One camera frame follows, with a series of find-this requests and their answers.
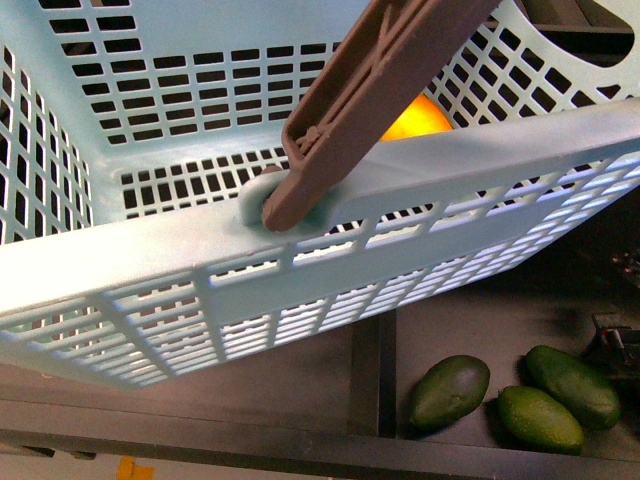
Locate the yellow mango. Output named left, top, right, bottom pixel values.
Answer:
left=380, top=93, right=453, bottom=142

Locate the green avocado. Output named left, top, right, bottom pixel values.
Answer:
left=497, top=386, right=585, bottom=455
left=409, top=355, right=490, bottom=432
left=524, top=345, right=622, bottom=431

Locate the brown basket handle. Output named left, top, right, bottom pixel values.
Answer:
left=262, top=0, right=498, bottom=232

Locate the teal plastic basket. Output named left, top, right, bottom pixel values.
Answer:
left=1, top=1, right=639, bottom=388

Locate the black avocado tray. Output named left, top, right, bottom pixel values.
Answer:
left=1, top=193, right=639, bottom=479

